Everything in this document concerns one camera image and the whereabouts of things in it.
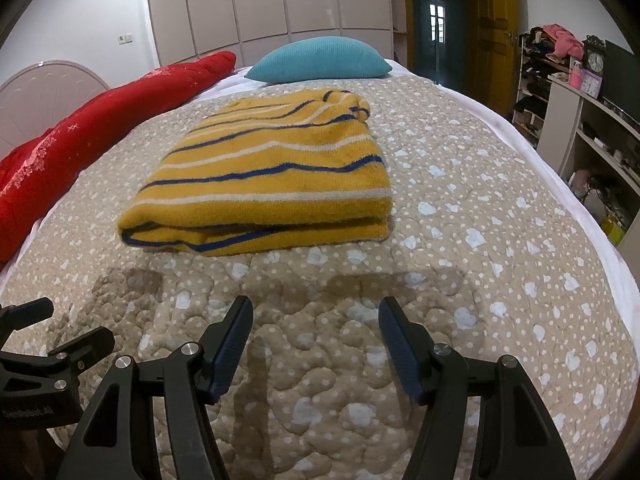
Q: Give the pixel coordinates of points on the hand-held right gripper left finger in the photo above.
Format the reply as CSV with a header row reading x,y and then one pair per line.
x,y
230,350

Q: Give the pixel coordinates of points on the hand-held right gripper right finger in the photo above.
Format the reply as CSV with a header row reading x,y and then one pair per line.
x,y
400,355

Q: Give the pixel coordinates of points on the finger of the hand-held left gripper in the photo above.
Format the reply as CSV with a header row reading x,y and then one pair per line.
x,y
82,350
27,317

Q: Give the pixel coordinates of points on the yellow striped knit sweater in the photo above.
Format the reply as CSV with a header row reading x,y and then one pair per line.
x,y
270,175

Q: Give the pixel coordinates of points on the beige dotted quilt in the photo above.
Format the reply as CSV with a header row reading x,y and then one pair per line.
x,y
475,240

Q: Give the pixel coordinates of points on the red blanket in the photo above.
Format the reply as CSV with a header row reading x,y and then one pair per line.
x,y
100,125

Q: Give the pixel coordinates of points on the white rounded headboard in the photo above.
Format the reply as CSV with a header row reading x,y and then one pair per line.
x,y
45,95

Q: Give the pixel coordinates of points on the yellow green bag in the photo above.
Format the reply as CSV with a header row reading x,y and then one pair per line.
x,y
614,227

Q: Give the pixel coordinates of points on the white shelf unit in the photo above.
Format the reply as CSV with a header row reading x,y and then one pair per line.
x,y
590,145

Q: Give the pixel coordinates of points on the shoe rack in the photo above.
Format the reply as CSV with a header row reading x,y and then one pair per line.
x,y
537,85

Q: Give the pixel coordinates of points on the teal pillow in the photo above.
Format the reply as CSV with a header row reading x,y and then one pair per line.
x,y
320,60

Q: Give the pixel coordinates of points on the pink box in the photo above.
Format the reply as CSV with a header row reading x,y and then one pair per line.
x,y
577,79

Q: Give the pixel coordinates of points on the yellow wooden door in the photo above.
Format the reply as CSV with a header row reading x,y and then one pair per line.
x,y
492,35

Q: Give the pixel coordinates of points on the dark green door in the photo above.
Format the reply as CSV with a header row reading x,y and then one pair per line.
x,y
430,20

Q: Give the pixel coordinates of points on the glossy beige wardrobe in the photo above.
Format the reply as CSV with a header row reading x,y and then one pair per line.
x,y
260,5

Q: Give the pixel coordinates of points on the black television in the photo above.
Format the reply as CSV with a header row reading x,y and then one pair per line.
x,y
622,80

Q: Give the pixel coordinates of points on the pink cloth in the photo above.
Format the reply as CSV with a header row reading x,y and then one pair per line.
x,y
562,40

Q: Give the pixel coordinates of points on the ornate table clock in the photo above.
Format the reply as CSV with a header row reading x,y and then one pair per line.
x,y
595,57

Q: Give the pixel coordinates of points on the wall light switch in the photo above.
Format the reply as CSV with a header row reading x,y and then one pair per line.
x,y
125,38

